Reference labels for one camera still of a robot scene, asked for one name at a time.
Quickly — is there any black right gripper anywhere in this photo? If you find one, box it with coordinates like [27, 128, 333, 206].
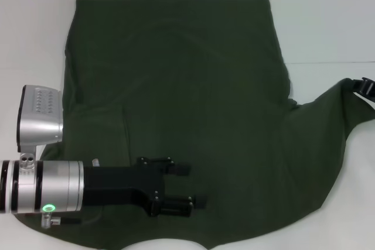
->
[350, 76, 375, 102]

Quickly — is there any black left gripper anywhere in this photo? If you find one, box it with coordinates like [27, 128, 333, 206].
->
[83, 156, 207, 219]

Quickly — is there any dark green t-shirt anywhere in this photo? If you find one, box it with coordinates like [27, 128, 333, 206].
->
[14, 0, 375, 250]

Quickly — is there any left gripper cable with connector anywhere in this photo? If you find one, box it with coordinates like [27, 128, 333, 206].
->
[42, 157, 101, 230]

